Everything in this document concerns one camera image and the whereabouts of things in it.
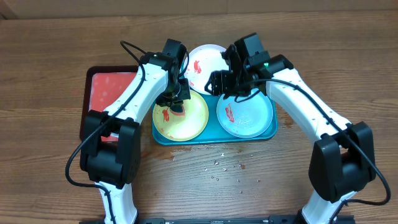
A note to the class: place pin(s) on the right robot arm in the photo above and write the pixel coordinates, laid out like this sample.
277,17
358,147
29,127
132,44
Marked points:
342,161

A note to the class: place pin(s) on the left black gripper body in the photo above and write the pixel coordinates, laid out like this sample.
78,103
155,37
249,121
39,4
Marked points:
176,94

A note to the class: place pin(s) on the light blue plate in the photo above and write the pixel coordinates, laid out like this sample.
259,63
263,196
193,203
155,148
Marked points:
245,116

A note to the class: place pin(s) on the dark green sponge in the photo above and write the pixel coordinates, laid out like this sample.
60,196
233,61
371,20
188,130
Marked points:
177,109

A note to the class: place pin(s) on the dark red water tray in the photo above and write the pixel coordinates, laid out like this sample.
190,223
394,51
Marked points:
103,86

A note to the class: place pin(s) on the teal plastic tray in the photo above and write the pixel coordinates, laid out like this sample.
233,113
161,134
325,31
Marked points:
214,133

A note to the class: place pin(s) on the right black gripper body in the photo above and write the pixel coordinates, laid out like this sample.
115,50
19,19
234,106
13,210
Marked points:
229,85

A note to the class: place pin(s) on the white plate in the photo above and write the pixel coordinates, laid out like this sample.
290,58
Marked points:
204,60

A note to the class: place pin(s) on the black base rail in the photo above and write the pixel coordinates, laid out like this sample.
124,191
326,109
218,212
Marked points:
273,219

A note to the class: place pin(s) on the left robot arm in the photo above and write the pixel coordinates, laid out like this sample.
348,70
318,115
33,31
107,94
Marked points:
110,149

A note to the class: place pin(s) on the green rimmed plate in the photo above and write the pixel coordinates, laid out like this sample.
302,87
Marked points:
185,125

